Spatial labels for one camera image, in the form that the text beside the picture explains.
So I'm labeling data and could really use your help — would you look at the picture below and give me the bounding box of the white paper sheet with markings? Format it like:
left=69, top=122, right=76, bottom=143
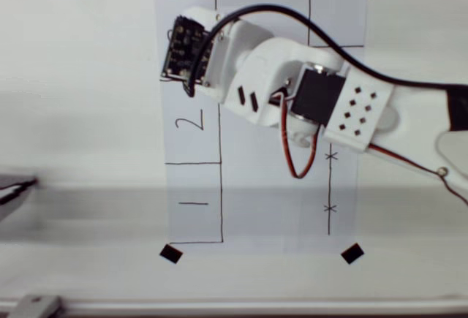
left=152, top=0, right=369, bottom=255

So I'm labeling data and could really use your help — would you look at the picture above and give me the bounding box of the black tape piece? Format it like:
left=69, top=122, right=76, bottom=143
left=340, top=242, right=366, bottom=265
left=159, top=243, right=184, bottom=265

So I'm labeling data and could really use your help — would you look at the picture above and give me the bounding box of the black camera cable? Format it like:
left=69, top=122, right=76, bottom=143
left=182, top=3, right=468, bottom=98

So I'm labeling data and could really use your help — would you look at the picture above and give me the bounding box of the black camera circuit board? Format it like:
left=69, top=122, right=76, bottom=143
left=161, top=14, right=215, bottom=87

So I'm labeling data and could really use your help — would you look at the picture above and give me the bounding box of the red servo wire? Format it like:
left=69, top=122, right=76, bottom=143
left=365, top=143, right=468, bottom=206
left=280, top=91, right=318, bottom=180

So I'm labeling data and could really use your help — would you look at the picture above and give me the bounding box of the grey metal edge rail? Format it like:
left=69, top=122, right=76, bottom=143
left=0, top=297, right=468, bottom=318

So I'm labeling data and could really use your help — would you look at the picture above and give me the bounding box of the grey metal bracket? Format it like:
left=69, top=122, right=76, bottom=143
left=10, top=294, right=64, bottom=318

